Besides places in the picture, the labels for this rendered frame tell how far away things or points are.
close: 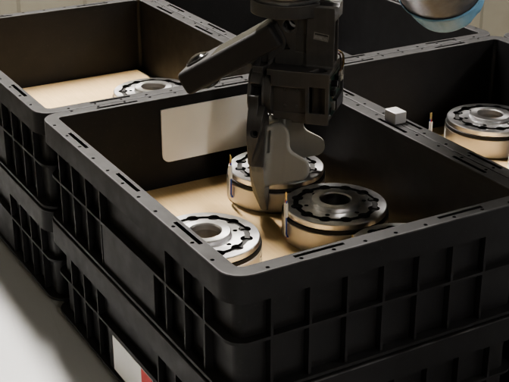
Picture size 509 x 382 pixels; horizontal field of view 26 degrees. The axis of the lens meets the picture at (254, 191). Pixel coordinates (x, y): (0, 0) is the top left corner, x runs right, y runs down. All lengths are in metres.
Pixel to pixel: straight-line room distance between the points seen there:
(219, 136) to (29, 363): 0.31
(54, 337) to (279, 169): 0.30
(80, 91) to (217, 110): 0.36
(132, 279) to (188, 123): 0.25
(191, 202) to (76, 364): 0.20
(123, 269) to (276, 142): 0.20
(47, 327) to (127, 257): 0.24
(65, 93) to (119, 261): 0.53
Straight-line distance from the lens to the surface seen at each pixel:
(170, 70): 1.51
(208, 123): 1.19
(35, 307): 1.24
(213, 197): 1.17
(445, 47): 1.36
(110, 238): 1.02
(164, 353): 0.94
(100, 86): 1.53
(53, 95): 1.50
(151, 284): 0.95
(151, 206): 0.91
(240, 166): 1.17
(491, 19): 4.02
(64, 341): 1.18
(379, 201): 1.09
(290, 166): 1.09
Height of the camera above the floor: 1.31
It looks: 24 degrees down
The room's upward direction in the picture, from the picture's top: straight up
